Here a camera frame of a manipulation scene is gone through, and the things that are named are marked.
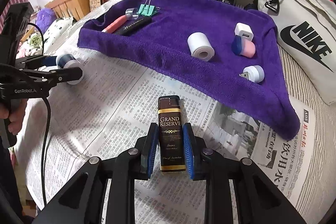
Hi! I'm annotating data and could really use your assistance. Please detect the wooden headboard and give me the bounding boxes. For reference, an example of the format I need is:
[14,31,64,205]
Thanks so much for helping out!
[45,0,90,21]

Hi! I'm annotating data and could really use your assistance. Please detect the blue bottle white caps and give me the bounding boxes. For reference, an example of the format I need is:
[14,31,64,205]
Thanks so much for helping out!
[56,53,84,85]

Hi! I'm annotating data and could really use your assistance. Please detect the pink and blue small case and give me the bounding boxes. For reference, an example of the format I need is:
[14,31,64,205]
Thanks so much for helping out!
[231,35,256,58]

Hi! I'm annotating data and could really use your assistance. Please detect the white tape roll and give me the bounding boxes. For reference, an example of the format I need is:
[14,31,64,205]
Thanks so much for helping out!
[187,32,215,61]

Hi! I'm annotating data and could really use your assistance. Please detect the small white USB light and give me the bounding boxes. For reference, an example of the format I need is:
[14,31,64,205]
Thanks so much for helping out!
[239,65,265,84]

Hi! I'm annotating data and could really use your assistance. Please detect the brown Grand Reserve lighter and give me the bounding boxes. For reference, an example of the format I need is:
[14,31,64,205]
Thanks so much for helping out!
[158,95,186,172]

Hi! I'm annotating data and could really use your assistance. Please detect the purple towel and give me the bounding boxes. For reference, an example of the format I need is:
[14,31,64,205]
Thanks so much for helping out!
[77,0,300,140]

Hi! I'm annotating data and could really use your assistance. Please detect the white Nike waist bag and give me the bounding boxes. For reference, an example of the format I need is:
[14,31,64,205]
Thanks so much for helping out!
[257,0,335,105]

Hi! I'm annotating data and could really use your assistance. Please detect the white spotted pillow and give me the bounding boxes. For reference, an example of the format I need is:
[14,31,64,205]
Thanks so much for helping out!
[43,17,74,51]

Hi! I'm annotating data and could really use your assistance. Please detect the purple plush toy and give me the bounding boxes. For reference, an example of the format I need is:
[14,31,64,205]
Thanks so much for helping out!
[35,8,56,34]

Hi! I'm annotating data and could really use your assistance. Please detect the teal binder clip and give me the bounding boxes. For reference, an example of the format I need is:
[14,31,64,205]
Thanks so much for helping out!
[137,0,161,17]

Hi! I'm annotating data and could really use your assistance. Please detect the black lipstick tube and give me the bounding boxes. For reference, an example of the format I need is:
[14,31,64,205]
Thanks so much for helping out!
[114,16,152,36]

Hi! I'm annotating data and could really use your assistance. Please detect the red pen clear cap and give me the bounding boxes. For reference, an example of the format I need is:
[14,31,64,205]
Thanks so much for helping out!
[102,8,139,34]

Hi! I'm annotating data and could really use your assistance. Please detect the newspaper sheet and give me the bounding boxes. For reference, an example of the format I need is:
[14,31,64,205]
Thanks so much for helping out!
[24,48,316,224]

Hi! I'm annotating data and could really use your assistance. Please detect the person's left hand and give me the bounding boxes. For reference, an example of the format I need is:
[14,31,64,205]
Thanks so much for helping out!
[0,99,27,135]

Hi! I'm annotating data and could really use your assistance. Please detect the white USB charger cube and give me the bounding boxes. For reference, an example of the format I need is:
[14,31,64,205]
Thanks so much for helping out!
[235,23,254,41]

